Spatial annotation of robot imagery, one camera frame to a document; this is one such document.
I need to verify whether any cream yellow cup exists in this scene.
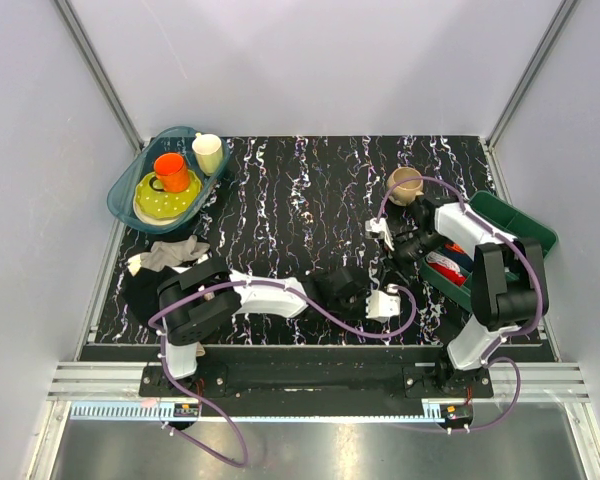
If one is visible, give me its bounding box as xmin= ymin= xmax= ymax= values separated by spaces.
xmin=192 ymin=132 xmax=224 ymax=176

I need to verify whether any beige ceramic mug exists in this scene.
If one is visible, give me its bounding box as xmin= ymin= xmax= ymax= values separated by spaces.
xmin=387 ymin=167 xmax=424 ymax=207

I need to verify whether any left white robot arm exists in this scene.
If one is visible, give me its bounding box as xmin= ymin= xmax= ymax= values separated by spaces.
xmin=157 ymin=258 xmax=400 ymax=396

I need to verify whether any teal transparent plastic basin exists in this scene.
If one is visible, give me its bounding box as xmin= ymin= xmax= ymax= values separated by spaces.
xmin=107 ymin=126 xmax=230 ymax=235

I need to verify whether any navy blue rolled underwear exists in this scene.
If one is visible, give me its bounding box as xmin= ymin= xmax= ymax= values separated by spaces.
xmin=449 ymin=251 xmax=474 ymax=272

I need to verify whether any orange cup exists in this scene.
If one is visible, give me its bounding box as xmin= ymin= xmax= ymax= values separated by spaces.
xmin=150 ymin=153 xmax=190 ymax=193

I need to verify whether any yellow green dotted plate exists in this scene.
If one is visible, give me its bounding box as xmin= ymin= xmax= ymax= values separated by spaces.
xmin=133 ymin=169 xmax=203 ymax=226

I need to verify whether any green plastic divided organizer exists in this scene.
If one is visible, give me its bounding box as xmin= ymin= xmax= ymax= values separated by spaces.
xmin=420 ymin=191 xmax=557 ymax=316

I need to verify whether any light grey garment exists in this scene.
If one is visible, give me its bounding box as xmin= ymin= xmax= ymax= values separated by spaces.
xmin=126 ymin=235 xmax=210 ymax=275

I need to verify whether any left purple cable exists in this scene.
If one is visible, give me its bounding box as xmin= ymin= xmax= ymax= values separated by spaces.
xmin=148 ymin=279 xmax=419 ymax=467

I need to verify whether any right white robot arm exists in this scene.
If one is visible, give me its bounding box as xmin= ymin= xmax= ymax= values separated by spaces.
xmin=390 ymin=192 xmax=557 ymax=397

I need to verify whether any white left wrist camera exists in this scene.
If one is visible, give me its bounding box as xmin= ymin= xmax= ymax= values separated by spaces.
xmin=365 ymin=284 xmax=401 ymax=323

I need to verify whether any black garment pile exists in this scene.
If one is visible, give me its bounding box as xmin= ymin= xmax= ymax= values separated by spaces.
xmin=121 ymin=267 xmax=178 ymax=328

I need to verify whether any orange black rolled underwear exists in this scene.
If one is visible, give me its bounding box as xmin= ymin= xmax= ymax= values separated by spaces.
xmin=445 ymin=243 xmax=464 ymax=254

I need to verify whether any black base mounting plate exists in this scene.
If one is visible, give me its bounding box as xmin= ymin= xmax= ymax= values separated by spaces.
xmin=138 ymin=344 xmax=494 ymax=419

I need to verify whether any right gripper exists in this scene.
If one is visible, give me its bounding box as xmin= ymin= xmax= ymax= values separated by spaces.
xmin=378 ymin=230 xmax=449 ymax=291

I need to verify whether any red white rolled underwear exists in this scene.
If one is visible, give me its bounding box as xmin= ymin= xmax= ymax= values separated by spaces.
xmin=425 ymin=251 xmax=471 ymax=286

